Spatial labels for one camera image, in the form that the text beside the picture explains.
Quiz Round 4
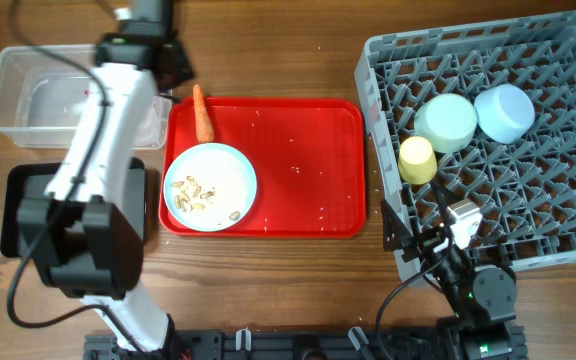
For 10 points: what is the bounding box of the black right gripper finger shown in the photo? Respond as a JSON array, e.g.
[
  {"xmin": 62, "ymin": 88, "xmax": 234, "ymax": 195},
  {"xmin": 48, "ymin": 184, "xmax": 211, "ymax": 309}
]
[
  {"xmin": 430, "ymin": 180, "xmax": 459, "ymax": 210},
  {"xmin": 380, "ymin": 200, "xmax": 411, "ymax": 252}
]

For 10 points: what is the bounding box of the yellow plastic cup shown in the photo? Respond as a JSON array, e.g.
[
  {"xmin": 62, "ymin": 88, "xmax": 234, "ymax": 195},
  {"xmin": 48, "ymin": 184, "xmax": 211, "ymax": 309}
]
[{"xmin": 398, "ymin": 136, "xmax": 437, "ymax": 185}]

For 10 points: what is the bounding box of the mint green bowl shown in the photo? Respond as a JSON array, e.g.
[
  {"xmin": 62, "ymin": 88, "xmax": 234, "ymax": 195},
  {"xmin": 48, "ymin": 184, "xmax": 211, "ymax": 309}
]
[{"xmin": 414, "ymin": 93, "xmax": 478, "ymax": 153}]

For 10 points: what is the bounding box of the orange carrot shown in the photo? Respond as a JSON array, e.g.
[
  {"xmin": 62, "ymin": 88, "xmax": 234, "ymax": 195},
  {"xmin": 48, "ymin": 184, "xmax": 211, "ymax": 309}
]
[{"xmin": 193, "ymin": 84, "xmax": 215, "ymax": 143}]

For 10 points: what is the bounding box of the light blue bowl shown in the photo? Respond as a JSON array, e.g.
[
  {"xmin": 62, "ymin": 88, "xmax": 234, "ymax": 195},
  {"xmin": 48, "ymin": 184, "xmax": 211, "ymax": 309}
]
[{"xmin": 474, "ymin": 84, "xmax": 535, "ymax": 144}]

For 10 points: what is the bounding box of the light blue plate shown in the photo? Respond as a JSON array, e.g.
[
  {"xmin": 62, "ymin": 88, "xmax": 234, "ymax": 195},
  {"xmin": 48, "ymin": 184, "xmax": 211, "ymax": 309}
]
[{"xmin": 163, "ymin": 143, "xmax": 258, "ymax": 233}]

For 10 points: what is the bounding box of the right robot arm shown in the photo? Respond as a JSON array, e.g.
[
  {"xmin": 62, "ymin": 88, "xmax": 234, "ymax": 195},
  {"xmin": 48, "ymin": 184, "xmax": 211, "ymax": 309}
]
[{"xmin": 375, "ymin": 180, "xmax": 521, "ymax": 359}]

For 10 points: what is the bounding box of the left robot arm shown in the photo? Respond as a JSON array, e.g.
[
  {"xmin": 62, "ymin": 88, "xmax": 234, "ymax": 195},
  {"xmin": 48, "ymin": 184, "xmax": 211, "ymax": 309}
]
[{"xmin": 17, "ymin": 1, "xmax": 193, "ymax": 359}]

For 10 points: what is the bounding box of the grey dishwasher rack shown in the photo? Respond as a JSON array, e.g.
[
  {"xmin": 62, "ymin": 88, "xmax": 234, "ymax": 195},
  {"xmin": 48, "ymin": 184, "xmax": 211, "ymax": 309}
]
[{"xmin": 354, "ymin": 11, "xmax": 576, "ymax": 271}]

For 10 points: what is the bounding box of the red plastic tray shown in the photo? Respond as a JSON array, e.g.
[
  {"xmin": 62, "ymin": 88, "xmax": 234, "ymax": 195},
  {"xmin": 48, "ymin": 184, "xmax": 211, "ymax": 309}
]
[{"xmin": 158, "ymin": 96, "xmax": 368, "ymax": 239}]

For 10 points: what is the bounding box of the clear plastic bin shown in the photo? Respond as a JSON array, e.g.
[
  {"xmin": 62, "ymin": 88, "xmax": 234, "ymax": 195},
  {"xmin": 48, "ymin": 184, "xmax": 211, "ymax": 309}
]
[{"xmin": 0, "ymin": 44, "xmax": 172, "ymax": 150}]

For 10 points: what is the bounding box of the black tray bin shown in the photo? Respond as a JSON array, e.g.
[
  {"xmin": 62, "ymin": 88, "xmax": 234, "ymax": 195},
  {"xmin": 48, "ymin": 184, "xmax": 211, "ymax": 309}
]
[{"xmin": 0, "ymin": 157, "xmax": 148, "ymax": 258}]

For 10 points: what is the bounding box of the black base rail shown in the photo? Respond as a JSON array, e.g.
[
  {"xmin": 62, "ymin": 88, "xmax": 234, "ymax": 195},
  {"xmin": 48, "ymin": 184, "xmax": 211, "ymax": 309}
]
[{"xmin": 83, "ymin": 325, "xmax": 529, "ymax": 360}]

